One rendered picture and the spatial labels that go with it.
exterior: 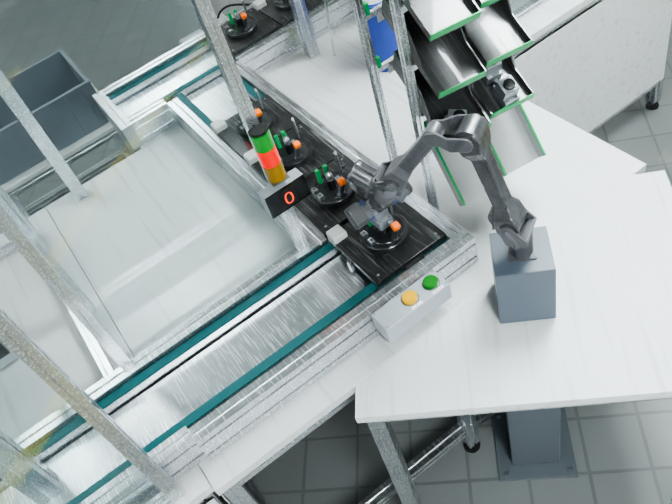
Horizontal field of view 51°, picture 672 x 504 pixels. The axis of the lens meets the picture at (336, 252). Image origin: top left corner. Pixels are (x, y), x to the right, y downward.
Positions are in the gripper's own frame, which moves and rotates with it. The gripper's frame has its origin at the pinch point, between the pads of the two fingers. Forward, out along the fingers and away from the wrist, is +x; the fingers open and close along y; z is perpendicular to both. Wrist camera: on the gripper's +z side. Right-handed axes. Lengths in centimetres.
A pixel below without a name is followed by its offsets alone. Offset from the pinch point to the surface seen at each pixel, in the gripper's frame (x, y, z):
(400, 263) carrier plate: 1.7, 3.2, -16.4
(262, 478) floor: 97, 67, -51
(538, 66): 59, -106, 15
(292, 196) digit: -4.5, 18.0, 13.6
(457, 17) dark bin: -39, -29, 21
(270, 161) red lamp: -14.9, 19.8, 21.8
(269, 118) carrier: 49, -4, 50
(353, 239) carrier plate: 11.6, 7.2, -3.3
